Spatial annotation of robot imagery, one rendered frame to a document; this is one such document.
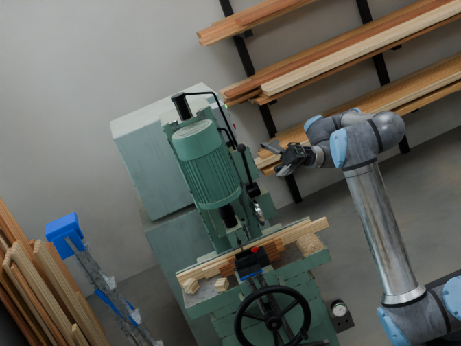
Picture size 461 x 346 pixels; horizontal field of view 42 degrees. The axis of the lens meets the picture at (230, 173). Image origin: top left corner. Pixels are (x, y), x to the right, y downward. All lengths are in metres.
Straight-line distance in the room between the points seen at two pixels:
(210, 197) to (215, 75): 2.40
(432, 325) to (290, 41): 3.10
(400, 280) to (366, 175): 0.35
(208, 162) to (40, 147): 2.53
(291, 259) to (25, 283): 1.60
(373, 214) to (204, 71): 2.85
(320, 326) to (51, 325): 1.61
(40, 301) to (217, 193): 1.55
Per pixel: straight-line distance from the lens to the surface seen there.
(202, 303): 2.40
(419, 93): 4.70
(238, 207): 2.53
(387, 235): 1.99
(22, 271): 3.47
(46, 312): 3.57
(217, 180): 2.30
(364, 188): 1.95
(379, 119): 1.98
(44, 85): 4.56
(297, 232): 2.52
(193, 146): 2.24
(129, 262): 4.95
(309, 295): 2.49
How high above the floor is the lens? 2.09
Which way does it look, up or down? 20 degrees down
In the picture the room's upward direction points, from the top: 22 degrees counter-clockwise
